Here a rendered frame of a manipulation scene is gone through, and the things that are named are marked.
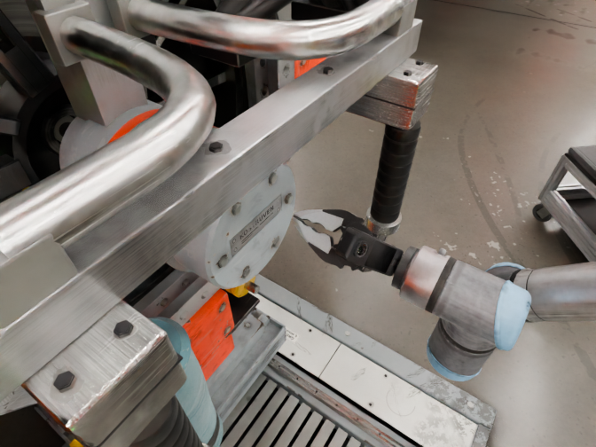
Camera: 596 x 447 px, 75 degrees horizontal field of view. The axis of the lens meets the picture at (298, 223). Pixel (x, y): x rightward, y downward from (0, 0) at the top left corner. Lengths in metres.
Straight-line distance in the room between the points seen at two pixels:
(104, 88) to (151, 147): 0.22
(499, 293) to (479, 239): 1.07
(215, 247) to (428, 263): 0.36
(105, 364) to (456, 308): 0.49
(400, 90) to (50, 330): 0.32
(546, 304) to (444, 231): 0.96
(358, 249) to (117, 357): 0.41
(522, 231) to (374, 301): 0.71
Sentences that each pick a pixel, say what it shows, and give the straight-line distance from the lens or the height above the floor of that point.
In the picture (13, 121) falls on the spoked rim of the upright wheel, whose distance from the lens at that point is 0.48.
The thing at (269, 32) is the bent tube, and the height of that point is 1.01.
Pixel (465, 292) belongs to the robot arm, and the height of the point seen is 0.66.
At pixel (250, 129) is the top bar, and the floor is 0.98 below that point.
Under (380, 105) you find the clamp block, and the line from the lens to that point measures 0.40.
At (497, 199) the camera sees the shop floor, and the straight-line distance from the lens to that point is 1.88.
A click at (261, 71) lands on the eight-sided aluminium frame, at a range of 0.61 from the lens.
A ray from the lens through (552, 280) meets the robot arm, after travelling 0.71.
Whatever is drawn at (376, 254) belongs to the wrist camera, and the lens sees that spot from 0.58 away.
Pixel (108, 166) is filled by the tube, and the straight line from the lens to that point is 0.17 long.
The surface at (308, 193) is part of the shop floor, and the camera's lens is 1.70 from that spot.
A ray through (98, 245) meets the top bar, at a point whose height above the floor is 0.98.
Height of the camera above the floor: 1.10
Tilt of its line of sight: 45 degrees down
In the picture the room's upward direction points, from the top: straight up
